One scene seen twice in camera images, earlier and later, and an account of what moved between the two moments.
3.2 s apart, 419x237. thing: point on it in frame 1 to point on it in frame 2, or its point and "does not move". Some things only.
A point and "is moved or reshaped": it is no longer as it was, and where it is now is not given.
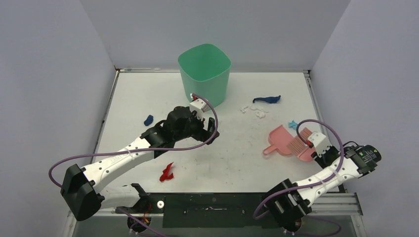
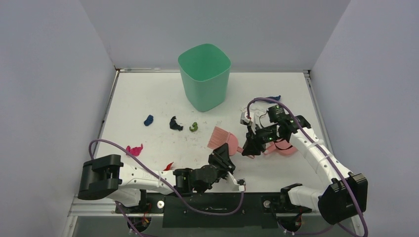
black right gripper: [322, 156] to [254, 139]
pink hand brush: [298, 148] is moved or reshaped
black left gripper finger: [210, 131] to [221, 156]
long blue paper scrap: [269, 99] does not move
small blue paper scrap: [149, 120] does not move
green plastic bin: [205, 71] does not move
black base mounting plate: [212, 210] does not move
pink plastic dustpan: [279, 138] does not move
